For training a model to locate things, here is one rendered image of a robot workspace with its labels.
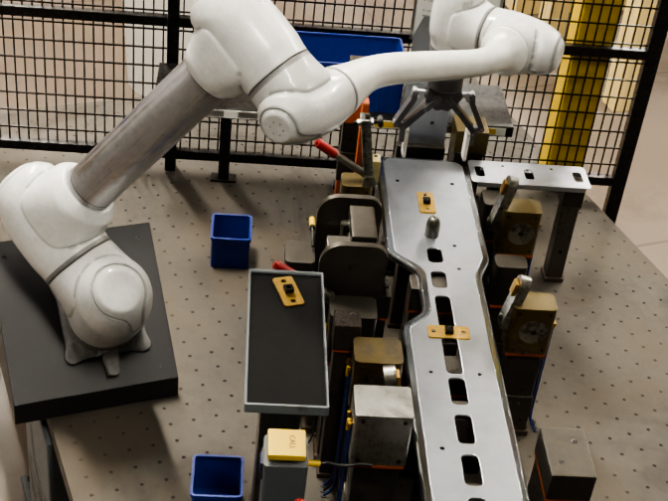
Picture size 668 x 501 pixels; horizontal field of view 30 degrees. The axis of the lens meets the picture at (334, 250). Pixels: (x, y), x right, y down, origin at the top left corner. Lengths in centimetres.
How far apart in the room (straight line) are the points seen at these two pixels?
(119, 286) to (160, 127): 34
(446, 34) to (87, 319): 92
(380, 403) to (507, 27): 82
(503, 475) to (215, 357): 86
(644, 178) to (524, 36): 270
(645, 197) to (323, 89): 301
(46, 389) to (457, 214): 98
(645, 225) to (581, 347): 189
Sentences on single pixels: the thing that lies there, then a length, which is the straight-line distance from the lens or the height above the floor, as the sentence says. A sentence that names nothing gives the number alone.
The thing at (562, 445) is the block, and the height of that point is 103.
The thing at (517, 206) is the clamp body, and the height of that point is 105.
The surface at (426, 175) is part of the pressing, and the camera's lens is 297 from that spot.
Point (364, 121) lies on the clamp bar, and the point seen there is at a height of 121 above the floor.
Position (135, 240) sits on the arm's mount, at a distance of 274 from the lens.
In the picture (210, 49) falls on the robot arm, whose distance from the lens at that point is 218.
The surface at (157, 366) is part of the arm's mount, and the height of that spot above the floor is 77.
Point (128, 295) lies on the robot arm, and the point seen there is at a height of 105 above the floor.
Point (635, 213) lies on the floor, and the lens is 493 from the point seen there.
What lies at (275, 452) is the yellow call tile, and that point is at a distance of 196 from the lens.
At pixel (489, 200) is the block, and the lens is 295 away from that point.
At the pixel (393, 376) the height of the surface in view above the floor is 110.
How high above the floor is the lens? 254
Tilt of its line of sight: 35 degrees down
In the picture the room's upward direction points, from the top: 7 degrees clockwise
